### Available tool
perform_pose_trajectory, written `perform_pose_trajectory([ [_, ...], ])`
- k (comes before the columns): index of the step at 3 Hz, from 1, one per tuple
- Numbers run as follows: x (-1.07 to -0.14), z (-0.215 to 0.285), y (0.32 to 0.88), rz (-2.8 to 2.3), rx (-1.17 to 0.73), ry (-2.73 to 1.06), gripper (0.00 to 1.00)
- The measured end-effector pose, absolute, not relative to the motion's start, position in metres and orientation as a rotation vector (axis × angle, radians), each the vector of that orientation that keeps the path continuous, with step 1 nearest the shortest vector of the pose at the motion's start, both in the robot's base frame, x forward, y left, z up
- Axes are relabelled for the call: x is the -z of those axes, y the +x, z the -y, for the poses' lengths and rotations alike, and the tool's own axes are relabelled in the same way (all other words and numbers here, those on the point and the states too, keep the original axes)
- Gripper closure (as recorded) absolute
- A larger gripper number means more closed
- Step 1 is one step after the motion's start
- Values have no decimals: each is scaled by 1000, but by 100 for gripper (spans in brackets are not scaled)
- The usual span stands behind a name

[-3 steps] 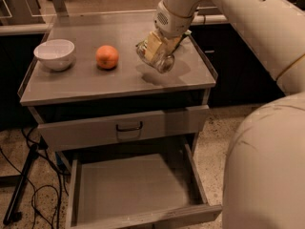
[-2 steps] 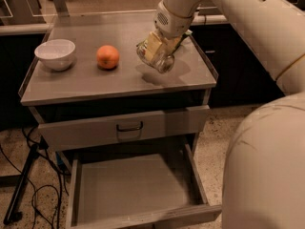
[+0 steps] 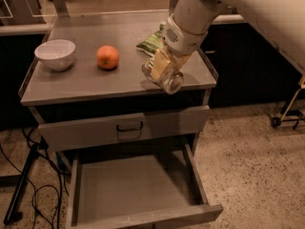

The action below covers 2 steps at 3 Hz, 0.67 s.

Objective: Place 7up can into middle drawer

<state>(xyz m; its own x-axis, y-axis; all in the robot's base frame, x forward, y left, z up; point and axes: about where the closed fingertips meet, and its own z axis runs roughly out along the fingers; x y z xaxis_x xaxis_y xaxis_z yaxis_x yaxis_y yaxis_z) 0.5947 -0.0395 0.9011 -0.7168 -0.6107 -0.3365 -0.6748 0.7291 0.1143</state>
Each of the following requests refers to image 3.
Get silver green 7up can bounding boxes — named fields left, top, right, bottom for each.
left=142, top=57, right=184, bottom=94

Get grey open lower drawer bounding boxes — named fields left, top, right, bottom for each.
left=66, top=144, right=223, bottom=229

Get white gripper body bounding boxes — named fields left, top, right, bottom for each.
left=162, top=15, right=208, bottom=57

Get black tripod leg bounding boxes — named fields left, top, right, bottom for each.
left=1, top=144, right=38, bottom=225

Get grey closed upper drawer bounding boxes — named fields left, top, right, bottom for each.
left=39, top=106, right=210, bottom=151

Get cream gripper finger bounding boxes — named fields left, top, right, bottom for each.
left=151, top=49, right=171, bottom=81
left=173, top=54, right=191, bottom=72

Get grey metal drawer cabinet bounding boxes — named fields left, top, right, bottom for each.
left=20, top=10, right=216, bottom=166

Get black floor cables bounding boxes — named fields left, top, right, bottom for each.
left=0, top=126, right=71, bottom=229

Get white ceramic bowl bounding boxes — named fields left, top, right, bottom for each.
left=34, top=39, right=76, bottom=72

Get green chip bag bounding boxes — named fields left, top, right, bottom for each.
left=136, top=23, right=165, bottom=56

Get orange fruit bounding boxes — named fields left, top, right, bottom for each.
left=96, top=46, right=120, bottom=70

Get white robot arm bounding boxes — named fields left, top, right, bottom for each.
left=151, top=0, right=305, bottom=81

